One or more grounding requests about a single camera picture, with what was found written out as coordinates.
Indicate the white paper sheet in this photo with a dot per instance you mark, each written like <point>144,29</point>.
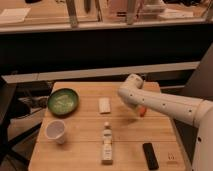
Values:
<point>13,15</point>

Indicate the black office chair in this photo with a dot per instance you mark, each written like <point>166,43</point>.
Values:
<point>11,107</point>

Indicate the black remote control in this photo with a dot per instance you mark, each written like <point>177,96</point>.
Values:
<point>150,156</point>

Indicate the white rectangular sponge block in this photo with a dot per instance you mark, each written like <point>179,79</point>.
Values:
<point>104,105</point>

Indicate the green ceramic bowl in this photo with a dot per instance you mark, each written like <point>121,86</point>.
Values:
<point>62,102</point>

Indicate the white paper cup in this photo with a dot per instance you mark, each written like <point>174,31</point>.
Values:
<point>55,130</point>

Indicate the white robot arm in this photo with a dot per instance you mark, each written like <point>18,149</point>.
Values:
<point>192,111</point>

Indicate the small white bottle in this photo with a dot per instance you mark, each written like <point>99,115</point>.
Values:
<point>107,133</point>

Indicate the orange pepper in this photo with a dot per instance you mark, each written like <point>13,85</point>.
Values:
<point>142,111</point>

